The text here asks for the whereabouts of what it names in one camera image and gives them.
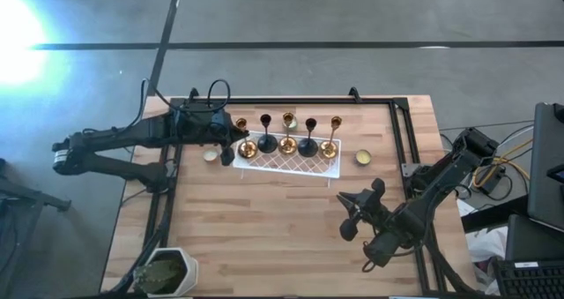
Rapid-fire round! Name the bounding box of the white hexagonal plant pot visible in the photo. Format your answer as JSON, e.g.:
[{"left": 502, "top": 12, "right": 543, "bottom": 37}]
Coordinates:
[{"left": 133, "top": 246, "right": 199, "bottom": 298}]

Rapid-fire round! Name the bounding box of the black keyboard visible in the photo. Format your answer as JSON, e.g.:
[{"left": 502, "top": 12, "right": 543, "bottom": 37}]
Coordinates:
[{"left": 492, "top": 257, "right": 564, "bottom": 299}]

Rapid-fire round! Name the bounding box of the black table frame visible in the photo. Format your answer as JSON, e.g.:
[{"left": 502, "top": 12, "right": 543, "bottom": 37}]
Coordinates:
[{"left": 143, "top": 96, "right": 442, "bottom": 296}]

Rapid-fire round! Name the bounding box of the black floor stand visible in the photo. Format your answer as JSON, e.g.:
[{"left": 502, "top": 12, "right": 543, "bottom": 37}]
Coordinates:
[{"left": 0, "top": 157, "right": 72, "bottom": 299}]

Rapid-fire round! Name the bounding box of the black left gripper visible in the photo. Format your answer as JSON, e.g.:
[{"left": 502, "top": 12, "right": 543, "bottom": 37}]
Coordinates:
[{"left": 206, "top": 108, "right": 250, "bottom": 167}]

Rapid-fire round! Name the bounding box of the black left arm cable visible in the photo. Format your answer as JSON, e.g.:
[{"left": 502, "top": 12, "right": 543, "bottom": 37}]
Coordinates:
[{"left": 206, "top": 78, "right": 232, "bottom": 113}]

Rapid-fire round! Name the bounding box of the white plastic bag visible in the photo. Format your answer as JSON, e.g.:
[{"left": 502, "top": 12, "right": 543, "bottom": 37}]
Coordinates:
[{"left": 456, "top": 199, "right": 508, "bottom": 291}]

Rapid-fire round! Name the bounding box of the dark patterned candle bowl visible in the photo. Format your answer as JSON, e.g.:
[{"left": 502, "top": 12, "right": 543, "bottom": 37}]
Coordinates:
[{"left": 354, "top": 148, "right": 373, "bottom": 166}]

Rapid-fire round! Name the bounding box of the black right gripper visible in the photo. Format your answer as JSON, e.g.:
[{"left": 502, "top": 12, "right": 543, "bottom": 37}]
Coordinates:
[{"left": 337, "top": 178, "right": 397, "bottom": 242}]

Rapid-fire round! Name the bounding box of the dark flat device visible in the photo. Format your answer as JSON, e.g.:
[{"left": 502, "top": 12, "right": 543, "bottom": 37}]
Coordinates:
[{"left": 505, "top": 213, "right": 564, "bottom": 263}]

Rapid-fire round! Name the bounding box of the yellow cable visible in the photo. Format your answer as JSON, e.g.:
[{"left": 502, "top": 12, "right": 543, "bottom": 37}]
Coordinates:
[{"left": 473, "top": 138, "right": 532, "bottom": 190}]

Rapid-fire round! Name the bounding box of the tall brass candlestick holder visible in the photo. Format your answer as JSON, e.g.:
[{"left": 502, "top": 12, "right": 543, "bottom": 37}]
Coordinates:
[
  {"left": 235, "top": 116, "right": 259, "bottom": 160},
  {"left": 277, "top": 111, "right": 299, "bottom": 156},
  {"left": 318, "top": 116, "right": 343, "bottom": 161}
]

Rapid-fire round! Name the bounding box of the white wire shelf rack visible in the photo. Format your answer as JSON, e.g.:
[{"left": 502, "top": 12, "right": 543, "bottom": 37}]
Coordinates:
[{"left": 232, "top": 130, "right": 343, "bottom": 189}]

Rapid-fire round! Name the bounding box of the green cactus plant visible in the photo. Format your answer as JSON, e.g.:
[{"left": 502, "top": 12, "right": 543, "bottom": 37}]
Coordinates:
[{"left": 134, "top": 258, "right": 186, "bottom": 295}]

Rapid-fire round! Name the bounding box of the tall black candlestick holder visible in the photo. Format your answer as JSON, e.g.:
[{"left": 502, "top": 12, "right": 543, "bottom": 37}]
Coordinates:
[
  {"left": 297, "top": 117, "right": 319, "bottom": 158},
  {"left": 258, "top": 113, "right": 279, "bottom": 154}
]

